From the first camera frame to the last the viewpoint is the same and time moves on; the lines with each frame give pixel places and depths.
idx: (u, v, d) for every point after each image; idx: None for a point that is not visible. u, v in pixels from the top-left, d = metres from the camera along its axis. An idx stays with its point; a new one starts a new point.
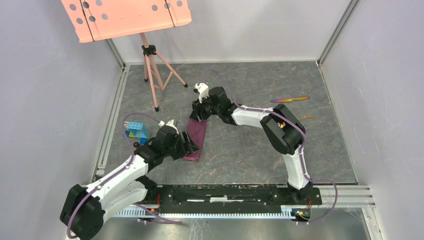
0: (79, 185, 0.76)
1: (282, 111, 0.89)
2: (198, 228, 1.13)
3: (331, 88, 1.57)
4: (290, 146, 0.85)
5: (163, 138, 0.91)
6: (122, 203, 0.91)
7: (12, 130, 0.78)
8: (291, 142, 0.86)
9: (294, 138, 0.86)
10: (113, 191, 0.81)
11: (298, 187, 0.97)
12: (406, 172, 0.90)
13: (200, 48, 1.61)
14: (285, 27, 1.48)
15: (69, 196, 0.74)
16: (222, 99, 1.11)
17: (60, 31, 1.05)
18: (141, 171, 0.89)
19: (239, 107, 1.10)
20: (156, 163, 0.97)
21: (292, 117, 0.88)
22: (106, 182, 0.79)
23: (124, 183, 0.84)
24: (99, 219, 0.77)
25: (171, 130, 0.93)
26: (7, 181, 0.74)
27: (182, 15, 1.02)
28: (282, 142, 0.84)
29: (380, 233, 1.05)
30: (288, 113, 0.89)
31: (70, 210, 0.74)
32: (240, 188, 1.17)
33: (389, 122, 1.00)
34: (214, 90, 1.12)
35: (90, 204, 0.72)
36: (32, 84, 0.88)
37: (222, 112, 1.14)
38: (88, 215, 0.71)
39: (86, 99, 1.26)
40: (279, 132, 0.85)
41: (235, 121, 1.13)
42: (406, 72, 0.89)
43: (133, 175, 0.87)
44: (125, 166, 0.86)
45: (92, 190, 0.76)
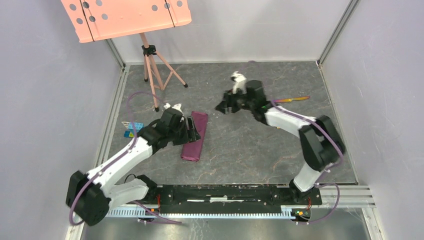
0: (80, 172, 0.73)
1: (326, 124, 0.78)
2: (198, 228, 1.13)
3: (331, 88, 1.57)
4: (324, 164, 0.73)
5: (169, 120, 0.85)
6: (125, 197, 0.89)
7: (12, 130, 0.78)
8: (326, 160, 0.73)
9: (331, 157, 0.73)
10: (115, 177, 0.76)
11: (303, 190, 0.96)
12: (406, 172, 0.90)
13: (200, 48, 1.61)
14: (286, 28, 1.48)
15: (71, 183, 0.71)
16: (259, 94, 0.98)
17: (60, 31, 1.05)
18: (145, 153, 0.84)
19: (275, 107, 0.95)
20: (160, 146, 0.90)
21: (333, 134, 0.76)
22: (107, 167, 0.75)
23: (126, 167, 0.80)
24: (104, 206, 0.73)
25: (177, 112, 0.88)
26: (7, 181, 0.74)
27: (182, 15, 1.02)
28: (317, 157, 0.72)
29: (381, 232, 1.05)
30: (331, 128, 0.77)
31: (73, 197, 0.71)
32: (240, 188, 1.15)
33: (389, 123, 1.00)
34: (252, 83, 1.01)
35: (91, 191, 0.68)
36: (32, 84, 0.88)
37: (255, 109, 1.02)
38: (90, 202, 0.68)
39: (86, 99, 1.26)
40: (317, 146, 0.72)
41: (267, 121, 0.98)
42: (406, 72, 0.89)
43: (136, 158, 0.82)
44: (127, 149, 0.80)
45: (93, 177, 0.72)
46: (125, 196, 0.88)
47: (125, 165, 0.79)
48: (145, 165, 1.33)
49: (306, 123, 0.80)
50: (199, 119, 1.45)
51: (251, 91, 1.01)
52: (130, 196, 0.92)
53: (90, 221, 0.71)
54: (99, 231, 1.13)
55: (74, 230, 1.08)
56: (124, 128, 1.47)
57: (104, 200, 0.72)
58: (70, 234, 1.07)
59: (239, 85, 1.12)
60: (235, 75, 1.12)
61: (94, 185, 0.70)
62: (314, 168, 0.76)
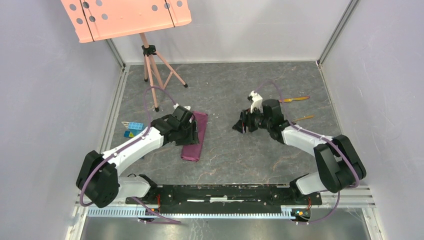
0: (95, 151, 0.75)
1: (344, 145, 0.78)
2: (198, 228, 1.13)
3: (331, 88, 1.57)
4: (340, 187, 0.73)
5: (181, 114, 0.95)
6: (130, 190, 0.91)
7: (12, 130, 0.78)
8: (344, 183, 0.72)
9: (349, 179, 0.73)
10: (127, 160, 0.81)
11: (303, 193, 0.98)
12: (406, 172, 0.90)
13: (200, 48, 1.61)
14: (286, 28, 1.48)
15: (85, 162, 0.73)
16: (276, 112, 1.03)
17: (60, 31, 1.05)
18: (156, 143, 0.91)
19: (293, 126, 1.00)
20: (169, 138, 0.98)
21: (352, 155, 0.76)
22: (122, 150, 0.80)
23: (138, 152, 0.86)
24: (114, 188, 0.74)
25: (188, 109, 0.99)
26: (7, 181, 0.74)
27: (182, 15, 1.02)
28: (334, 179, 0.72)
29: (380, 232, 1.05)
30: (348, 149, 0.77)
31: (86, 175, 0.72)
32: (240, 188, 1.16)
33: (389, 123, 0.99)
34: (269, 102, 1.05)
35: (106, 170, 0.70)
36: (32, 84, 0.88)
37: (272, 126, 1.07)
38: (103, 180, 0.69)
39: (85, 99, 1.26)
40: (333, 166, 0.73)
41: (283, 140, 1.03)
42: (406, 72, 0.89)
43: (148, 146, 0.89)
44: (141, 136, 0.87)
45: (108, 156, 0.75)
46: (130, 189, 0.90)
47: (138, 150, 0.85)
48: (145, 165, 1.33)
49: (322, 143, 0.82)
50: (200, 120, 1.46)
51: (267, 109, 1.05)
52: (134, 190, 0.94)
53: (99, 202, 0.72)
54: (99, 231, 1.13)
55: (74, 230, 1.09)
56: (124, 128, 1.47)
57: (115, 182, 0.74)
58: (70, 235, 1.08)
59: (256, 104, 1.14)
60: (252, 94, 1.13)
61: (108, 165, 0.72)
62: (330, 190, 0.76)
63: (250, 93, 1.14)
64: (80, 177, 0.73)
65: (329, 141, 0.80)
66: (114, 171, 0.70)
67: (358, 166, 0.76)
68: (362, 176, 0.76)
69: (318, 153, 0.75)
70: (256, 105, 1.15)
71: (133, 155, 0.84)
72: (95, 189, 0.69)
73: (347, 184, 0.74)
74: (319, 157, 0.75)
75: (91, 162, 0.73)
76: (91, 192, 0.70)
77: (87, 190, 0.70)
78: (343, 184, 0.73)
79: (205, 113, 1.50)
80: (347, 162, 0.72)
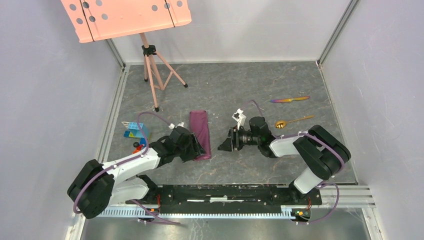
0: (95, 161, 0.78)
1: (319, 133, 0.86)
2: (198, 228, 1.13)
3: (331, 88, 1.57)
4: (331, 171, 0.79)
5: (177, 137, 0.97)
6: (125, 196, 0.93)
7: (12, 129, 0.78)
8: (332, 166, 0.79)
9: (334, 161, 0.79)
10: (125, 174, 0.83)
11: (303, 192, 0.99)
12: (406, 172, 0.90)
13: (200, 48, 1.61)
14: (285, 28, 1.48)
15: (85, 169, 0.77)
16: (264, 130, 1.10)
17: (59, 30, 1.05)
18: (152, 163, 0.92)
19: (277, 138, 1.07)
20: (165, 161, 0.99)
21: (329, 139, 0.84)
22: (122, 163, 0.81)
23: (135, 169, 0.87)
24: (106, 199, 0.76)
25: (185, 131, 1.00)
26: (7, 180, 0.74)
27: (182, 15, 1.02)
28: (320, 165, 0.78)
29: (381, 232, 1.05)
30: (325, 136, 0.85)
31: (81, 184, 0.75)
32: (240, 188, 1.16)
33: (389, 122, 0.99)
34: (255, 121, 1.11)
35: (103, 180, 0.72)
36: (32, 84, 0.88)
37: (262, 144, 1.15)
38: (98, 191, 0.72)
39: (85, 99, 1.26)
40: (316, 154, 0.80)
41: (274, 153, 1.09)
42: (406, 72, 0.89)
43: (144, 165, 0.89)
44: (140, 154, 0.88)
45: (107, 167, 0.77)
46: (125, 194, 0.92)
47: (136, 167, 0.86)
48: None
49: (300, 137, 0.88)
50: (200, 117, 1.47)
51: (255, 128, 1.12)
52: (129, 195, 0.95)
53: (88, 211, 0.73)
54: (98, 231, 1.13)
55: (74, 230, 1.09)
56: (124, 127, 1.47)
57: (108, 194, 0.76)
58: (71, 235, 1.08)
59: (241, 121, 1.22)
60: (239, 112, 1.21)
61: (106, 176, 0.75)
62: (324, 178, 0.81)
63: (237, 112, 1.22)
64: (75, 183, 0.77)
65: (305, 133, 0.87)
66: (110, 183, 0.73)
67: (339, 147, 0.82)
68: (348, 156, 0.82)
69: (298, 146, 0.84)
70: (240, 122, 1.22)
71: (130, 171, 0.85)
72: (87, 198, 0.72)
73: (335, 168, 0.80)
74: (301, 149, 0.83)
75: (90, 170, 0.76)
76: (83, 201, 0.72)
77: (81, 198, 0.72)
78: (332, 168, 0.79)
79: (204, 110, 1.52)
80: (328, 147, 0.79)
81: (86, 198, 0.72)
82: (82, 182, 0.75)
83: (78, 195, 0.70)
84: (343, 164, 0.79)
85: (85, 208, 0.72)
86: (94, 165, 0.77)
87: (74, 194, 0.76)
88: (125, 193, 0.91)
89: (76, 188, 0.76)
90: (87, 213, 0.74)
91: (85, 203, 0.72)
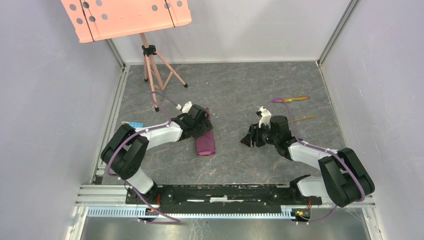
0: (128, 124, 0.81)
1: (349, 158, 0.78)
2: (198, 228, 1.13)
3: (331, 88, 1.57)
4: (348, 201, 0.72)
5: (195, 113, 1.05)
6: (139, 180, 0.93)
7: (12, 129, 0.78)
8: (352, 197, 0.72)
9: (355, 193, 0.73)
10: (153, 140, 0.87)
11: (303, 194, 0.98)
12: (406, 172, 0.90)
13: (200, 48, 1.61)
14: (285, 28, 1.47)
15: (119, 131, 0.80)
16: (283, 128, 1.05)
17: (59, 30, 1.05)
18: (175, 135, 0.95)
19: (299, 142, 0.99)
20: (186, 136, 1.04)
21: (357, 168, 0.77)
22: (152, 129, 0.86)
23: (161, 137, 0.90)
24: (139, 162, 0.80)
25: (202, 108, 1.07)
26: (7, 181, 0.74)
27: (182, 15, 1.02)
28: (340, 192, 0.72)
29: (380, 232, 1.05)
30: (354, 163, 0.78)
31: (115, 146, 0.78)
32: (240, 188, 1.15)
33: (389, 122, 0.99)
34: (276, 118, 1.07)
35: (138, 141, 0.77)
36: (32, 84, 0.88)
37: (279, 143, 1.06)
38: (135, 150, 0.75)
39: (85, 99, 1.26)
40: (340, 179, 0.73)
41: (291, 155, 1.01)
42: (406, 72, 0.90)
43: (169, 134, 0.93)
44: (166, 124, 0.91)
45: (140, 131, 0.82)
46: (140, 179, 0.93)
47: (162, 135, 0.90)
48: (145, 165, 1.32)
49: (327, 155, 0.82)
50: None
51: (274, 125, 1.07)
52: (142, 181, 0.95)
53: (123, 174, 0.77)
54: (99, 231, 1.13)
55: (74, 230, 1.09)
56: None
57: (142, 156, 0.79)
58: (71, 235, 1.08)
59: (265, 118, 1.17)
60: (261, 109, 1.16)
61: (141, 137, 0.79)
62: (337, 204, 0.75)
63: (259, 109, 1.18)
64: (108, 146, 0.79)
65: (334, 153, 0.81)
66: (145, 142, 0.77)
67: (365, 179, 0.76)
68: (371, 191, 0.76)
69: (323, 166, 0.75)
70: (263, 118, 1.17)
71: (157, 139, 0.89)
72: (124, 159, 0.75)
73: (354, 198, 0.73)
74: (324, 170, 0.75)
75: (124, 133, 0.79)
76: (119, 163, 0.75)
77: (115, 159, 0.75)
78: (350, 198, 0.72)
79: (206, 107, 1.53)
80: (353, 176, 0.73)
81: (122, 159, 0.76)
82: (116, 145, 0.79)
83: (114, 156, 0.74)
84: (362, 197, 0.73)
85: (121, 169, 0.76)
86: (127, 128, 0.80)
87: (108, 157, 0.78)
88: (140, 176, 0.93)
89: (108, 152, 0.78)
90: (123, 174, 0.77)
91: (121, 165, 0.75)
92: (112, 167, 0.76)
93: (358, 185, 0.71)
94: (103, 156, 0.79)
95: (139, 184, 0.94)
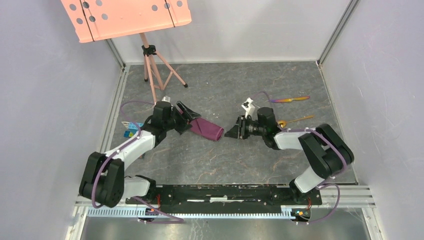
0: (97, 152, 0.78)
1: (327, 132, 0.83)
2: (198, 228, 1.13)
3: (331, 87, 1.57)
4: (331, 171, 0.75)
5: (160, 114, 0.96)
6: (132, 189, 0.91)
7: (12, 129, 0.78)
8: (334, 166, 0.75)
9: (337, 162, 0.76)
10: (128, 157, 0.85)
11: (303, 191, 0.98)
12: (406, 172, 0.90)
13: (200, 48, 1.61)
14: (285, 27, 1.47)
15: (90, 163, 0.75)
16: (270, 121, 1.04)
17: (59, 30, 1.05)
18: (149, 144, 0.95)
19: (283, 130, 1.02)
20: (161, 139, 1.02)
21: (335, 140, 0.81)
22: (123, 147, 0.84)
23: (136, 151, 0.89)
24: (121, 185, 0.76)
25: (166, 105, 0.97)
26: (7, 181, 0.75)
27: (182, 14, 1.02)
28: (322, 163, 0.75)
29: (381, 232, 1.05)
30: (331, 136, 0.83)
31: (91, 178, 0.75)
32: (240, 188, 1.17)
33: (389, 122, 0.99)
34: (262, 110, 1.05)
35: (112, 164, 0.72)
36: (32, 84, 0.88)
37: (267, 134, 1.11)
38: (111, 176, 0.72)
39: (85, 99, 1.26)
40: (319, 151, 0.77)
41: (278, 144, 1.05)
42: (406, 71, 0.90)
43: (143, 146, 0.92)
44: (136, 136, 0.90)
45: (112, 154, 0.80)
46: (134, 186, 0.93)
47: (136, 149, 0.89)
48: (145, 165, 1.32)
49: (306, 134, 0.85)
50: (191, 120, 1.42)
51: (262, 118, 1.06)
52: (135, 188, 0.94)
53: (109, 203, 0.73)
54: (99, 231, 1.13)
55: (74, 230, 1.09)
56: (124, 128, 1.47)
57: (122, 178, 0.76)
58: (71, 235, 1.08)
59: (250, 111, 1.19)
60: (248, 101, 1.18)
61: (114, 161, 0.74)
62: (323, 177, 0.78)
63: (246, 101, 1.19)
64: (85, 179, 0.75)
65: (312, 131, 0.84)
66: (120, 163, 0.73)
67: (344, 150, 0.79)
68: (351, 160, 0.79)
69: (303, 142, 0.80)
70: (249, 112, 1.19)
71: (133, 154, 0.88)
72: (104, 189, 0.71)
73: (337, 168, 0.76)
74: (305, 145, 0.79)
75: (95, 162, 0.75)
76: (101, 193, 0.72)
77: (97, 193, 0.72)
78: (333, 168, 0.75)
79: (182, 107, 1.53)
80: (332, 146, 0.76)
81: (103, 189, 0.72)
82: (92, 177, 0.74)
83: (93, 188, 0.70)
84: (344, 166, 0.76)
85: (105, 199, 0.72)
86: (97, 155, 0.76)
87: (88, 191, 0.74)
88: (132, 187, 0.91)
89: (88, 185, 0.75)
90: (109, 203, 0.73)
91: (103, 194, 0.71)
92: (96, 199, 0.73)
93: (338, 154, 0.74)
94: (81, 193, 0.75)
95: (136, 189, 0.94)
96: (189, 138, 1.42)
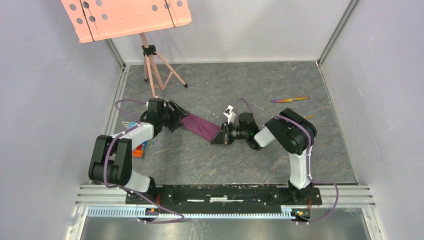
0: (103, 134, 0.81)
1: (289, 113, 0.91)
2: (198, 228, 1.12)
3: (331, 88, 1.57)
4: (298, 145, 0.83)
5: (155, 107, 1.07)
6: (135, 180, 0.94)
7: (12, 129, 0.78)
8: (301, 141, 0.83)
9: (303, 137, 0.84)
10: (134, 140, 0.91)
11: (299, 187, 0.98)
12: (406, 172, 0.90)
13: (200, 48, 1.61)
14: (285, 27, 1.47)
15: (97, 144, 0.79)
16: (250, 124, 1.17)
17: (59, 30, 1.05)
18: (149, 131, 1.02)
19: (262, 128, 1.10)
20: (158, 131, 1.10)
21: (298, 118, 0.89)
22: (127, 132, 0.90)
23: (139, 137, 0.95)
24: (129, 164, 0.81)
25: (159, 99, 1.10)
26: (7, 181, 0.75)
27: (182, 14, 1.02)
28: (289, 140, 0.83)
29: (381, 232, 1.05)
30: (294, 114, 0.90)
31: (100, 159, 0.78)
32: (240, 188, 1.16)
33: (389, 122, 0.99)
34: (243, 116, 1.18)
35: (122, 142, 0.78)
36: (32, 84, 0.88)
37: (249, 138, 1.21)
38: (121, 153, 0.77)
39: (85, 98, 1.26)
40: (284, 131, 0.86)
41: (259, 142, 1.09)
42: (406, 71, 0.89)
43: (144, 132, 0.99)
44: (137, 125, 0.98)
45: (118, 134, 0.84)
46: (138, 176, 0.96)
47: (139, 134, 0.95)
48: (145, 165, 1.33)
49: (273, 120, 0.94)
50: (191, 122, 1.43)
51: (243, 123, 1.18)
52: (139, 180, 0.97)
53: (121, 180, 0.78)
54: (99, 231, 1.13)
55: (74, 230, 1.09)
56: (124, 128, 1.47)
57: (130, 158, 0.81)
58: (71, 235, 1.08)
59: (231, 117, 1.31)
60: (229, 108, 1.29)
61: (121, 140, 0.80)
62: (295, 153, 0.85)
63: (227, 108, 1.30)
64: (94, 161, 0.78)
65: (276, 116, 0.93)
66: (129, 141, 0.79)
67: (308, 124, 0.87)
68: (314, 133, 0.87)
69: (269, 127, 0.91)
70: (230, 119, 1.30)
71: (137, 139, 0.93)
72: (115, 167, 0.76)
73: (303, 142, 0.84)
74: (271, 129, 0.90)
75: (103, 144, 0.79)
76: (112, 172, 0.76)
77: (108, 172, 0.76)
78: (299, 142, 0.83)
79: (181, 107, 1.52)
80: (295, 124, 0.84)
81: (114, 167, 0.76)
82: (101, 157, 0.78)
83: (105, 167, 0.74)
84: (309, 139, 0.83)
85: (116, 177, 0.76)
86: (104, 137, 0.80)
87: (98, 172, 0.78)
88: (136, 175, 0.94)
89: (97, 166, 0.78)
90: (121, 181, 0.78)
91: (115, 173, 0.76)
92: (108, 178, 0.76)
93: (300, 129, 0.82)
94: (91, 174, 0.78)
95: (139, 180, 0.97)
96: (189, 138, 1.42)
